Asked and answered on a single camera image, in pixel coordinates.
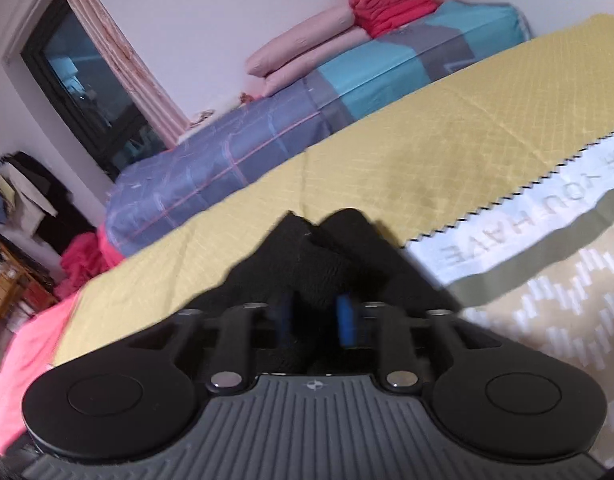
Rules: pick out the beige zigzag patterned blanket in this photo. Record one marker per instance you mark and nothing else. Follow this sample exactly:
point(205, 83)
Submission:
point(562, 285)

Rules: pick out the yellow quilted blanket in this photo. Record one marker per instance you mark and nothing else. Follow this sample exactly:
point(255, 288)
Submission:
point(387, 150)

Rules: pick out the red crumpled cloth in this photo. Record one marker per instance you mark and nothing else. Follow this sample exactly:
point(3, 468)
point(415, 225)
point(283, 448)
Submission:
point(84, 265)

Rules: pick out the pink curtain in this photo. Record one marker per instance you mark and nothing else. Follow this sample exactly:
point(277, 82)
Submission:
point(127, 55)

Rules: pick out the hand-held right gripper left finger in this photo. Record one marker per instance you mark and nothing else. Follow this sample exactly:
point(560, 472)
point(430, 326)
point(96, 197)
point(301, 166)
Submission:
point(284, 321)

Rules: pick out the pink bed sheet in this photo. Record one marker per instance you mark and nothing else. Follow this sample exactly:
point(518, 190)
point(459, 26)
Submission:
point(27, 360)

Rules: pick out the dark window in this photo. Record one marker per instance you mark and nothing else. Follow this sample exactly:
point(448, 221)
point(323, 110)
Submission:
point(87, 85)

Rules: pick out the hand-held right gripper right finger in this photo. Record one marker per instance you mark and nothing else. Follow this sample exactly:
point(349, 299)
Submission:
point(345, 321)

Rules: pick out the wooden shelf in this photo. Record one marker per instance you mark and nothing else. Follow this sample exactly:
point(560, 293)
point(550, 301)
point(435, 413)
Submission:
point(12, 305)

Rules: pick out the hanging clothes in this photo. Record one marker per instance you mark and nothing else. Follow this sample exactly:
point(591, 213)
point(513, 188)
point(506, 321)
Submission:
point(32, 195)

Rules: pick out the red folded blanket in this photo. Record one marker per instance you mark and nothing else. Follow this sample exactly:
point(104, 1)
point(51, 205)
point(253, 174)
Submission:
point(392, 2)

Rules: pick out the blue purple patchwork bed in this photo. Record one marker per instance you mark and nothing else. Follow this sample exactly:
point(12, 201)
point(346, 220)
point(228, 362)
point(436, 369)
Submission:
point(237, 160)

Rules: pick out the black pants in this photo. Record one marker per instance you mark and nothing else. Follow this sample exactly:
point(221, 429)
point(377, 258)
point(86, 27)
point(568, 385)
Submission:
point(317, 260)

